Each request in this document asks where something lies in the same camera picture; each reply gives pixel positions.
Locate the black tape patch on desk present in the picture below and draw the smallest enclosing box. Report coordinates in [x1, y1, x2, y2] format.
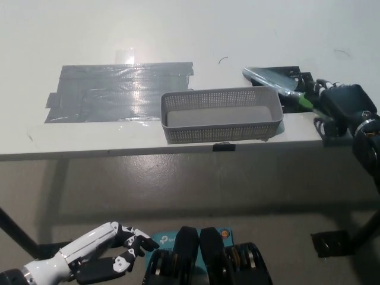
[246, 65, 315, 113]

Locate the large grey duct tape patch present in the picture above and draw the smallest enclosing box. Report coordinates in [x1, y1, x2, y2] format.
[43, 61, 195, 124]

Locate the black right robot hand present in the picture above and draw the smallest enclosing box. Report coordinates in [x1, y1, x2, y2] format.
[311, 78, 379, 141]

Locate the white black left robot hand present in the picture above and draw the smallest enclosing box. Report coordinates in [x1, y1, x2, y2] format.
[57, 220, 161, 285]

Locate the black floor plate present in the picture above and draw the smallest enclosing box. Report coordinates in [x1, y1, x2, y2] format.
[310, 230, 357, 258]

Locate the black table leg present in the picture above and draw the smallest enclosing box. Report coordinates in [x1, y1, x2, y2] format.
[0, 206, 41, 259]

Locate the garden trowel green black handle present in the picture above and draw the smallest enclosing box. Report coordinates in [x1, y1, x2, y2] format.
[242, 66, 316, 110]

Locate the small black tape strip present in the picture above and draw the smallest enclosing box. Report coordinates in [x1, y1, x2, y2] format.
[212, 142, 236, 153]

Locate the grey perforated plastic basket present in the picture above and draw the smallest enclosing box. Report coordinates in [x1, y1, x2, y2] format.
[160, 86, 284, 145]

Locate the teal tp-link box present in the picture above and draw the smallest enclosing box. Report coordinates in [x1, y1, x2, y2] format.
[150, 227, 235, 270]

